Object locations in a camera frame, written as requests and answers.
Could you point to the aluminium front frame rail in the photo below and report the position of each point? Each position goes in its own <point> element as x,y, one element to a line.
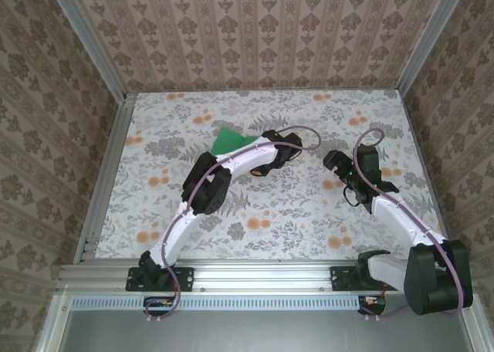
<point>262,276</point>

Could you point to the green square paper sheet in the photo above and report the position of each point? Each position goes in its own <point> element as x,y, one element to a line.
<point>227,141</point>

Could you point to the grey metal sheet panel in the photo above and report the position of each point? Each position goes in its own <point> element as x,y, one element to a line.
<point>262,332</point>

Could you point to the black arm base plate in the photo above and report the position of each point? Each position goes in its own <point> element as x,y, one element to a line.
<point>341,278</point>
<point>185,278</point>

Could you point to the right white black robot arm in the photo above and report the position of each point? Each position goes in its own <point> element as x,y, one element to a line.
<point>397,217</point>

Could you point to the aluminium table side rail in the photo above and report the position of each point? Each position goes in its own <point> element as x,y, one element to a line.
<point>110,163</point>
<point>424,163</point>

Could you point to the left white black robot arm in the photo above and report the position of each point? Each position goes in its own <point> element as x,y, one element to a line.
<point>247,157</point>

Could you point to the aluminium lower frame bar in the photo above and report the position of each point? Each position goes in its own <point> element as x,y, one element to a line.
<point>52,329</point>
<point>474,334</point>

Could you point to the aluminium frame corner post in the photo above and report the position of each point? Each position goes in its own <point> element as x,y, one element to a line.
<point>92,47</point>
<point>428,35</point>

